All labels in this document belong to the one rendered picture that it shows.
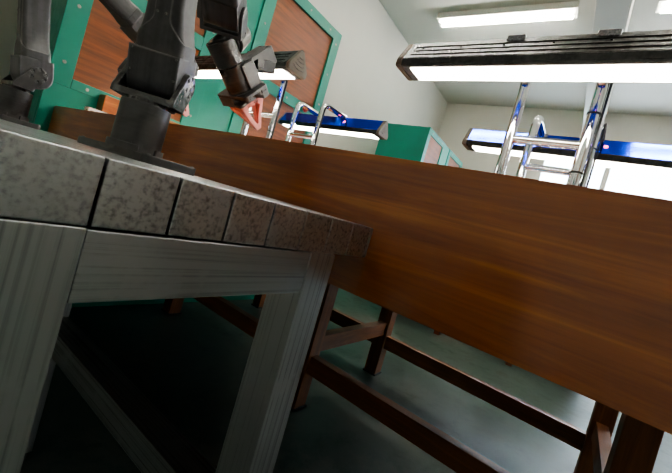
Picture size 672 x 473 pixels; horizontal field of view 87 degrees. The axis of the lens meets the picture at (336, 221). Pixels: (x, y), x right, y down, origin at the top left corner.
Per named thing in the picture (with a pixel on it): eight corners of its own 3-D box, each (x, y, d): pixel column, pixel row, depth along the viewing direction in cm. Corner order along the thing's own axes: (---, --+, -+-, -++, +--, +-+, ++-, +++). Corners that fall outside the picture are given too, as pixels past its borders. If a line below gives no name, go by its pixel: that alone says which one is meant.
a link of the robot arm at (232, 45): (226, 63, 79) (212, 30, 74) (250, 58, 77) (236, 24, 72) (215, 77, 74) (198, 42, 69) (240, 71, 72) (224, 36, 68)
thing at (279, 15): (46, 79, 121) (120, -197, 119) (6, 78, 153) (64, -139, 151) (302, 177, 232) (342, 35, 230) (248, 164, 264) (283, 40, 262)
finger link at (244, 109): (255, 119, 89) (239, 83, 83) (274, 122, 85) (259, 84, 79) (235, 133, 86) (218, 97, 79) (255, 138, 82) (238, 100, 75)
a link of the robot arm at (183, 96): (137, 61, 52) (116, 44, 46) (197, 80, 53) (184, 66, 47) (125, 103, 52) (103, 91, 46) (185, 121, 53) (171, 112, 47)
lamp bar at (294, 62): (288, 67, 102) (295, 42, 102) (175, 69, 138) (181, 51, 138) (306, 80, 109) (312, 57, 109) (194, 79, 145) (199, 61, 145)
